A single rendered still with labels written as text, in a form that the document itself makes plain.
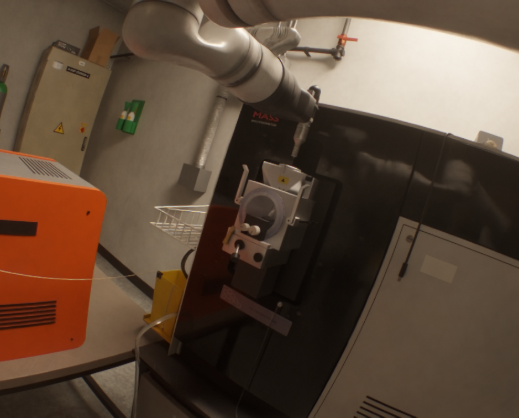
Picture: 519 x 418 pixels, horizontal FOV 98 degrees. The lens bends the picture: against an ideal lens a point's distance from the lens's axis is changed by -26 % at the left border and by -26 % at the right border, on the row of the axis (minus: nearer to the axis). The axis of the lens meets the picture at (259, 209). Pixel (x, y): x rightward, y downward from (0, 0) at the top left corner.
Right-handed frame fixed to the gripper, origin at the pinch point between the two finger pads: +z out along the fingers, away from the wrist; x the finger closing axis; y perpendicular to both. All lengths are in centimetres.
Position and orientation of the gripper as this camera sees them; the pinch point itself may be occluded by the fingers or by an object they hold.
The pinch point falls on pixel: (311, 108)
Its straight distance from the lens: 57.0
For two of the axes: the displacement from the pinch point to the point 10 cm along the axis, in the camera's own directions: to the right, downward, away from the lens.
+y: -3.1, 9.5, 1.0
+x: 8.1, 3.2, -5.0
